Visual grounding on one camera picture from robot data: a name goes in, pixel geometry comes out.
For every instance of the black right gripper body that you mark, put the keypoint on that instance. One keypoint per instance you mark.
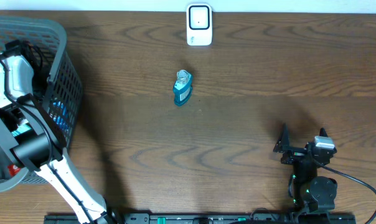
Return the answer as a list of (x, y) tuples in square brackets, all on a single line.
[(294, 155)]

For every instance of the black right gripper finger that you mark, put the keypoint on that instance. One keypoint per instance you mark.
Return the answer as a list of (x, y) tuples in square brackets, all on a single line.
[(282, 144), (323, 133)]

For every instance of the teal sanitizer bottle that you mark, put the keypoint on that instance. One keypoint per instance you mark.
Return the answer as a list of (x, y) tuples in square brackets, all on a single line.
[(182, 88)]

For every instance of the blue Oreo cookie pack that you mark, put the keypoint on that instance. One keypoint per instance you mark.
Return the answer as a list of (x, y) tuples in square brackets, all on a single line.
[(59, 115)]

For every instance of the red Nescafe stick sachet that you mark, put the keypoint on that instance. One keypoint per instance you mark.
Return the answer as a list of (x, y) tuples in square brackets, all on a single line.
[(13, 170)]

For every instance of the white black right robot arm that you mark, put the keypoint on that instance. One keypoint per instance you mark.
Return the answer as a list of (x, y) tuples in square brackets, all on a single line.
[(311, 193)]

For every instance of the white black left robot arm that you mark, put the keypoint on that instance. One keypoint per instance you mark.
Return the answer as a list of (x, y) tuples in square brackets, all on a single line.
[(40, 94)]

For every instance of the grey plastic mesh basket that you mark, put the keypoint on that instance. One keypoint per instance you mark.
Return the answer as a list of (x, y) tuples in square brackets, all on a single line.
[(46, 34)]

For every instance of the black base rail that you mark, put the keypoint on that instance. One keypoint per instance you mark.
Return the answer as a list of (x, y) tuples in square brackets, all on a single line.
[(261, 217)]

